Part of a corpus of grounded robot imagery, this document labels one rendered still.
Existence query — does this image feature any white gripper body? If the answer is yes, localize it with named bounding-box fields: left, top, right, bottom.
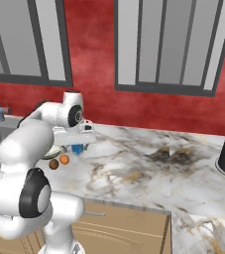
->
left=52, top=126, right=98, bottom=147

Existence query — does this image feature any blue milk carton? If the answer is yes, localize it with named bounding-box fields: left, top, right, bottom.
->
left=71, top=143, right=89, bottom=156

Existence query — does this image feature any white bowl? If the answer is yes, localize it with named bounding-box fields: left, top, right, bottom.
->
left=43, top=146, right=64, bottom=161

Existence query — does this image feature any orange egg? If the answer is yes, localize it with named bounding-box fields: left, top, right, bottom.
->
left=58, top=154, right=70, bottom=166

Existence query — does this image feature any brown egg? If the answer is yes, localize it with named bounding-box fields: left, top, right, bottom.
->
left=49, top=159, right=59, bottom=171

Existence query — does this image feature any tan drawer front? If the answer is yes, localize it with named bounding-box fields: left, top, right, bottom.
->
left=71, top=197, right=172, bottom=238

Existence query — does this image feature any tan cupboard door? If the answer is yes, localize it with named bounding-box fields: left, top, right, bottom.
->
left=0, top=212, right=171, bottom=254

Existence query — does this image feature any wide grey framed window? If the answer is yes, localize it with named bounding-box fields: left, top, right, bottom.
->
left=113, top=0, right=225, bottom=98

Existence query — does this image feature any grey drawer handle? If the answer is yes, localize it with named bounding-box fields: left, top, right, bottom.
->
left=84, top=211, right=107, bottom=217

